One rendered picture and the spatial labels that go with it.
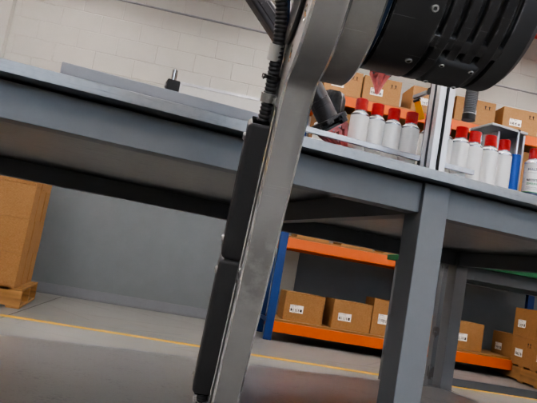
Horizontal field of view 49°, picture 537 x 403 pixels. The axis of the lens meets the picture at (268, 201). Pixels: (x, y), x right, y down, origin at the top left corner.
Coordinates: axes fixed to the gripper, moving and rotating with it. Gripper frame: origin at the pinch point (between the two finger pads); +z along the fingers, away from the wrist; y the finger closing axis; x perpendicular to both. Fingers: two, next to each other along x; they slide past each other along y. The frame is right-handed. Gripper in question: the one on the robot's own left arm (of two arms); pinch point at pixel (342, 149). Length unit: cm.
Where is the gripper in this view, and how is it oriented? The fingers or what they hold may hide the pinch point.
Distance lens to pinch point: 160.3
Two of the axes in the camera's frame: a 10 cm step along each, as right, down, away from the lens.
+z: 4.5, 8.8, 1.2
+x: -8.2, 4.7, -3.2
